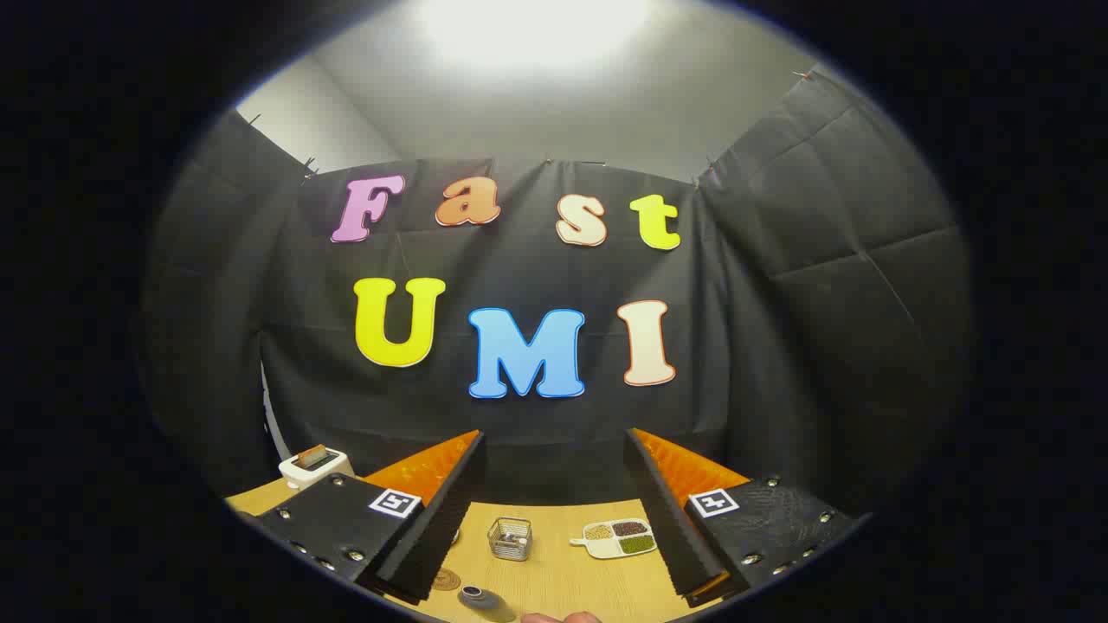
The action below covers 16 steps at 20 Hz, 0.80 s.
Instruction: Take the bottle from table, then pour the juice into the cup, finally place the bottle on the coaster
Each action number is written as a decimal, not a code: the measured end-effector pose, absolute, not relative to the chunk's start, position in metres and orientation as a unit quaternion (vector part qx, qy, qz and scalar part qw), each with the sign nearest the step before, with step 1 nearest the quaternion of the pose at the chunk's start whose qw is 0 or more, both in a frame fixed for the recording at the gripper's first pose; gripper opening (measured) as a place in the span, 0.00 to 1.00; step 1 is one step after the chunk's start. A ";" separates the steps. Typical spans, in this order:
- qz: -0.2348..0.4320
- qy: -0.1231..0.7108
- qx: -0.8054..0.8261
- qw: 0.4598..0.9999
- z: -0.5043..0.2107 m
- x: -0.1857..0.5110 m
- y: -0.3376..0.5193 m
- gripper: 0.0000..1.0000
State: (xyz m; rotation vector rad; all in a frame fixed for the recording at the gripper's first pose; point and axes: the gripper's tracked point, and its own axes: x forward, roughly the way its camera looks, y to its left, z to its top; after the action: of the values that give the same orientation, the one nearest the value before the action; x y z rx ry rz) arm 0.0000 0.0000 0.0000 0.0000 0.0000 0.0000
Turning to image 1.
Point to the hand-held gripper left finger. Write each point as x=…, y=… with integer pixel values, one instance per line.
x=433, y=554

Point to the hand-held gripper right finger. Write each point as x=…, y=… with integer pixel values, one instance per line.
x=671, y=536

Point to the round cork coaster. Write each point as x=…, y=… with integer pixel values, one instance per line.
x=446, y=580

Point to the silver bottle with green label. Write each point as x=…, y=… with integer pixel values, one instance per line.
x=485, y=600

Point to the white divided bean dish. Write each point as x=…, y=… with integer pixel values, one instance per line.
x=615, y=541

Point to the white toaster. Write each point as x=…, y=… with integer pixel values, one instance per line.
x=327, y=473

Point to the brown toast slice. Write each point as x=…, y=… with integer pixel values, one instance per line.
x=313, y=455

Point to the black backdrop cloth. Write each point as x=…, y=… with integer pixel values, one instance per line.
x=519, y=260

